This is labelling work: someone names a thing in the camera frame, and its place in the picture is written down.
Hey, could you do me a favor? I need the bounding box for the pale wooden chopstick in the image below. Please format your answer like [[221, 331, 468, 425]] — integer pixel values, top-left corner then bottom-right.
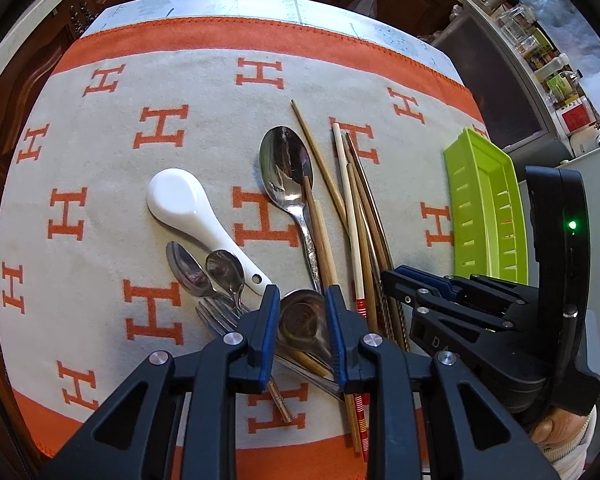
[[332, 122, 370, 462]]

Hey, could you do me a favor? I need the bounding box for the orange beige H-pattern cloth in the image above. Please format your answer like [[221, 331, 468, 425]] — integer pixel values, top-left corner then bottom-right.
[[0, 18, 486, 456]]

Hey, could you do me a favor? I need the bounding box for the thin brown bamboo chopstick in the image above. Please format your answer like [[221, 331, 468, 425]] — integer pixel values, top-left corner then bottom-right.
[[290, 100, 349, 233]]

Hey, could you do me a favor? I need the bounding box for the metal chopstick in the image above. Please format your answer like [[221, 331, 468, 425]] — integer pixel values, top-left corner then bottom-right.
[[365, 223, 394, 340]]

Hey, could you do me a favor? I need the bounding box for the right hand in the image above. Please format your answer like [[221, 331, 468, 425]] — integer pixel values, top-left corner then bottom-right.
[[529, 408, 597, 480]]

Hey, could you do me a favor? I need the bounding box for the stainless dishwasher cabinet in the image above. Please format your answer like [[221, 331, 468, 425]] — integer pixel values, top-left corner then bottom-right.
[[432, 0, 572, 174]]

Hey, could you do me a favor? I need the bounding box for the steel soup spoon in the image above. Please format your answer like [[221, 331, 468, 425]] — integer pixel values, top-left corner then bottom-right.
[[278, 289, 332, 367]]

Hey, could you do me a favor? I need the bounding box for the steel fork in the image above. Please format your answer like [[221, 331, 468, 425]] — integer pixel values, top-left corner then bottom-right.
[[196, 298, 344, 401]]

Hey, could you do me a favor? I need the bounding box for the large steel spoon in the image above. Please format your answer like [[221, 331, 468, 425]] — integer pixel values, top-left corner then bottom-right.
[[259, 126, 322, 292]]

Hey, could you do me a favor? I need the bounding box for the white plastic bag on door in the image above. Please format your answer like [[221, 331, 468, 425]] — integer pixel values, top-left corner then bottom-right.
[[347, 0, 377, 18]]

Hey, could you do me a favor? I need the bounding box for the red labelled white jar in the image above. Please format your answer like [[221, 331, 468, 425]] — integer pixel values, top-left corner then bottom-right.
[[557, 96, 595, 136]]

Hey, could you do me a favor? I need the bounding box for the dark brown wooden chopstick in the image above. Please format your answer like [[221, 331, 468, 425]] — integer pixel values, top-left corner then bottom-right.
[[344, 133, 410, 350]]

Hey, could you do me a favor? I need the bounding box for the small steel teaspoon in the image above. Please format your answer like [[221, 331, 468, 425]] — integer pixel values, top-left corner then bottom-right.
[[206, 249, 247, 313], [166, 240, 214, 298]]

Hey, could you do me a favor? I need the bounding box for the white ceramic spoon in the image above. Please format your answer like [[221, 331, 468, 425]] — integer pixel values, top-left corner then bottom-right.
[[146, 168, 272, 296]]

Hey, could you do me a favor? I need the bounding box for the lime green plastic tray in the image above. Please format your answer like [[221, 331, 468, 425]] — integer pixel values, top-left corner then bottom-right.
[[443, 128, 529, 285]]

